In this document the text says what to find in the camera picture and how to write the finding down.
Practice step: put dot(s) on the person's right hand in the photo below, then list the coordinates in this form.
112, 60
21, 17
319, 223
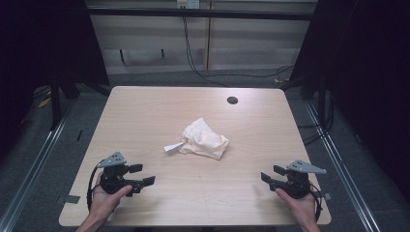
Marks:
298, 206

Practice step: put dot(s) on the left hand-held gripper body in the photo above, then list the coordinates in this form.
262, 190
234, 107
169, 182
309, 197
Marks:
112, 180

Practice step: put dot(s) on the person's left hand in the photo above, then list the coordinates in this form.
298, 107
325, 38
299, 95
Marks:
104, 201

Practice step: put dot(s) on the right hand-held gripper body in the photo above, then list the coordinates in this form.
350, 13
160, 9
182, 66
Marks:
295, 183

